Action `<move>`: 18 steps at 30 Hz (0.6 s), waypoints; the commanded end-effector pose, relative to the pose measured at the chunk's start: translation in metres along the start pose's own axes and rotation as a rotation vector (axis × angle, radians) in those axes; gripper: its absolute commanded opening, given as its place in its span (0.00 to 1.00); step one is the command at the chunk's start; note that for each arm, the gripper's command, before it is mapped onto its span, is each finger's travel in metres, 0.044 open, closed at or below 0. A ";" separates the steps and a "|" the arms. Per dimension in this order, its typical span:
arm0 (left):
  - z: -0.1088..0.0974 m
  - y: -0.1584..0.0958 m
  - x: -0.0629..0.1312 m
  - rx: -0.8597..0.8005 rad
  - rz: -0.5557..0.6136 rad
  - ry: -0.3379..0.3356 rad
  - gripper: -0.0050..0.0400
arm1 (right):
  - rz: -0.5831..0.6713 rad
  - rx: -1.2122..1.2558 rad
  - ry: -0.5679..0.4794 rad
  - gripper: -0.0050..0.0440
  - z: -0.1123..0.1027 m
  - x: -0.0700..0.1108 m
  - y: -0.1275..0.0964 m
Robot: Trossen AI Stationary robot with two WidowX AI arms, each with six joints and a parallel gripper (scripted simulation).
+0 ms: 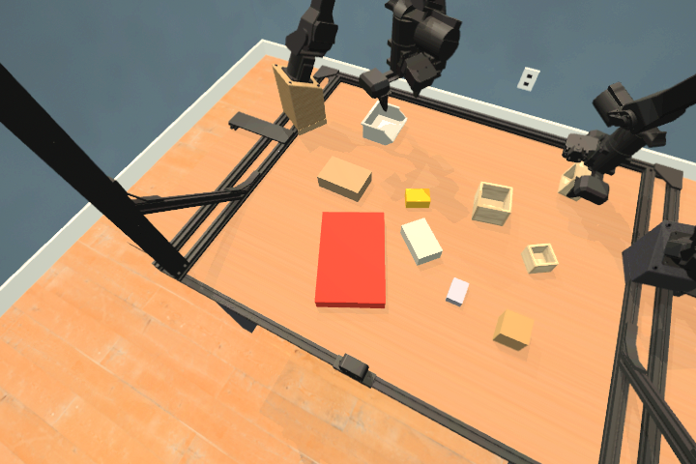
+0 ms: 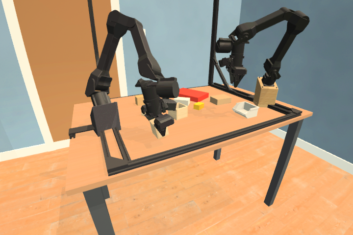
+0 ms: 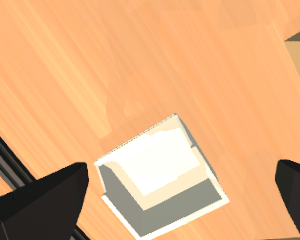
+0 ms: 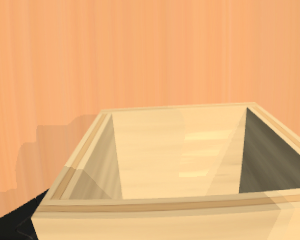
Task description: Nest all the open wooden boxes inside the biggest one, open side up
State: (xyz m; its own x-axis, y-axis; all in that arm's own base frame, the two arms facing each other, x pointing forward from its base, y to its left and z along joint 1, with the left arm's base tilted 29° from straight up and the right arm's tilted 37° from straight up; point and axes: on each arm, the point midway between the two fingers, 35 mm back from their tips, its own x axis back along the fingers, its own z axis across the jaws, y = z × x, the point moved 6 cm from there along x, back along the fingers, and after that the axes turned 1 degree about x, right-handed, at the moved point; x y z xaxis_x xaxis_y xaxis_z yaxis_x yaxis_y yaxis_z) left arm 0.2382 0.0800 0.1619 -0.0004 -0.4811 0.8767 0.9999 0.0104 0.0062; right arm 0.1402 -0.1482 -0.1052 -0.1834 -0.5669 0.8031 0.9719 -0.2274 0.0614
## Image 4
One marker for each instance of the wooden box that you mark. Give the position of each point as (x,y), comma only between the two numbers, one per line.
(186,157)

